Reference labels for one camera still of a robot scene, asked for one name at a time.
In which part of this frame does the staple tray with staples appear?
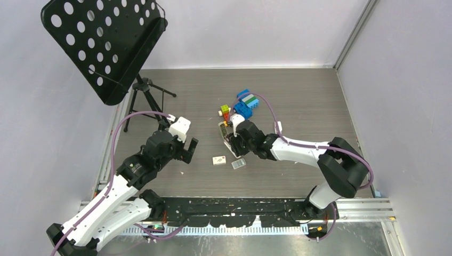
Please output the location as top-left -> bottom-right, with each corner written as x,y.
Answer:
231,158 -> 246,170

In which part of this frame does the white and green stapler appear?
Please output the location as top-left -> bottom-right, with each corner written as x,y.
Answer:
218,121 -> 240,159

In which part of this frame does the white staple box sleeve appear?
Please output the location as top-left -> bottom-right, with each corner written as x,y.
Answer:
212,156 -> 227,165

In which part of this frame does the white staple remover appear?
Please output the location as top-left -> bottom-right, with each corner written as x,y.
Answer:
275,121 -> 282,135

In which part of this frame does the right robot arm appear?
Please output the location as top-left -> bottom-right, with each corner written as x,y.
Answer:
225,120 -> 370,219

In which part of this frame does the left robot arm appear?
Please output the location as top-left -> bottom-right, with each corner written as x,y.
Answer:
46,130 -> 199,255

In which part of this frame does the blue toy brick truck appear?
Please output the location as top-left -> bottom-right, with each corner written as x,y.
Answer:
233,89 -> 260,119

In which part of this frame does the red yellow toy brick car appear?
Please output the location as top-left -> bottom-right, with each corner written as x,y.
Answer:
218,105 -> 231,122

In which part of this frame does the black perforated music stand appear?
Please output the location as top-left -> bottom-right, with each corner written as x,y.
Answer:
39,0 -> 184,149

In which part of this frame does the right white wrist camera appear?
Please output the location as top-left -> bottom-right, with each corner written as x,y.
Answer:
228,114 -> 245,137

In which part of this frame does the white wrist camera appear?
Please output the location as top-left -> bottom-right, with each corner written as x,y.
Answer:
167,115 -> 191,143
228,114 -> 245,137

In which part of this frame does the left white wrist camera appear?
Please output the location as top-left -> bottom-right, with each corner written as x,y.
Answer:
167,115 -> 191,143

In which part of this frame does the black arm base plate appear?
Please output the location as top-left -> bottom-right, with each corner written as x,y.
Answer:
146,197 -> 339,228

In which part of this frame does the slotted cable duct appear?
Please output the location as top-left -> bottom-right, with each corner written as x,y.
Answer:
120,223 -> 309,236

